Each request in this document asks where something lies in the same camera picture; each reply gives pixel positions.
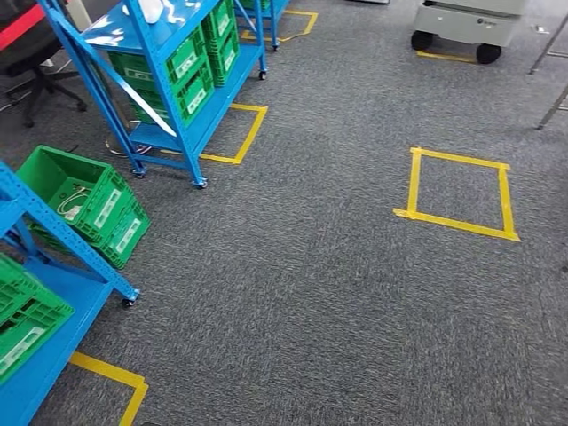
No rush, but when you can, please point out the blue metal shelf rack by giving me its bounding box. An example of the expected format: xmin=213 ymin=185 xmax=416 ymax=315
xmin=36 ymin=0 xmax=270 ymax=191
xmin=232 ymin=0 xmax=293 ymax=53
xmin=0 ymin=160 xmax=141 ymax=426

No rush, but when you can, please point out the white plastic panel part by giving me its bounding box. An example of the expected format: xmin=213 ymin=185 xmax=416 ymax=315
xmin=121 ymin=0 xmax=166 ymax=26

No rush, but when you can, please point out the white wheeled cart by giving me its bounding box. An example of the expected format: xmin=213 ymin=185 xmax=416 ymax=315
xmin=410 ymin=0 xmax=530 ymax=67

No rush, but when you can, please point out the black office chair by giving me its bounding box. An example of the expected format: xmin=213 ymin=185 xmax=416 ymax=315
xmin=0 ymin=0 xmax=88 ymax=130

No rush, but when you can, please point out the white desk with steel legs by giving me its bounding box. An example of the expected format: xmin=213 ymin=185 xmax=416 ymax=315
xmin=527 ymin=12 xmax=568 ymax=132

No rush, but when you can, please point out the red barrier belt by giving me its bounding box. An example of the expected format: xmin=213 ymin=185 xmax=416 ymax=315
xmin=0 ymin=2 xmax=47 ymax=53

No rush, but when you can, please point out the white cable bundle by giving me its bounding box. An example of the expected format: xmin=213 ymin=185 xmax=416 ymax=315
xmin=56 ymin=185 xmax=93 ymax=223

